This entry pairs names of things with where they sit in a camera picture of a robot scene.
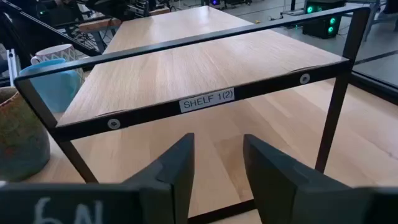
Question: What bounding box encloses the wooden shelf with black frame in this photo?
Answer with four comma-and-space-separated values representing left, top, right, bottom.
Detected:
14, 2, 371, 184

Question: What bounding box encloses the black computer with green fans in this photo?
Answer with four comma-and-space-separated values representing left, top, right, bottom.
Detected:
302, 0, 346, 40

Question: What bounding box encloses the green brown glazed mug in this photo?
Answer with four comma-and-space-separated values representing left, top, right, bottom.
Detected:
0, 86, 52, 183

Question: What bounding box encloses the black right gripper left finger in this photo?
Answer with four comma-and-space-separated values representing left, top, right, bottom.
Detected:
123, 133, 195, 224

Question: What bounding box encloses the silver aluminium post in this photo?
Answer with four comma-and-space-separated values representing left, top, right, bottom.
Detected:
6, 48, 20, 87

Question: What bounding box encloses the black camera gantry beam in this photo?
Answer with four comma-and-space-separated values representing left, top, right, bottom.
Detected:
0, 0, 102, 58

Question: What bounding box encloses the light blue mug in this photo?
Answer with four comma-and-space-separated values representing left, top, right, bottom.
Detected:
19, 58, 83, 114

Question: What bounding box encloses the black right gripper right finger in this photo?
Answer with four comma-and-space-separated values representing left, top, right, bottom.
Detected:
243, 134, 355, 224

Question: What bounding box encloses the black table rail frame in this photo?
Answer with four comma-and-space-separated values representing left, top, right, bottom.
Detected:
188, 72, 398, 224

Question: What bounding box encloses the white grey patterned mug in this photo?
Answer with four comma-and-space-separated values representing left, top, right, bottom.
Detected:
30, 43, 86, 84

